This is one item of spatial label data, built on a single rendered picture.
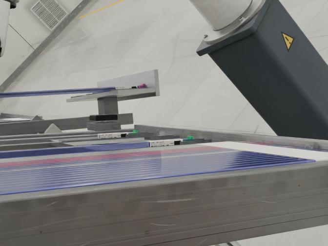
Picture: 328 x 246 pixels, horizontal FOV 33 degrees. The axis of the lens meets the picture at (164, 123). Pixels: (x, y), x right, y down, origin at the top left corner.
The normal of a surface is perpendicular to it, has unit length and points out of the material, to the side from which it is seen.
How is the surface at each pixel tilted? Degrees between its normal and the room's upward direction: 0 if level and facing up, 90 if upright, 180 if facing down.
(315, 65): 90
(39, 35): 90
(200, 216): 90
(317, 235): 0
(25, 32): 90
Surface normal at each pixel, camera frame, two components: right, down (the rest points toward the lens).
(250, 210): 0.47, 0.04
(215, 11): -0.28, 0.65
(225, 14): -0.10, 0.54
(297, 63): 0.64, -0.22
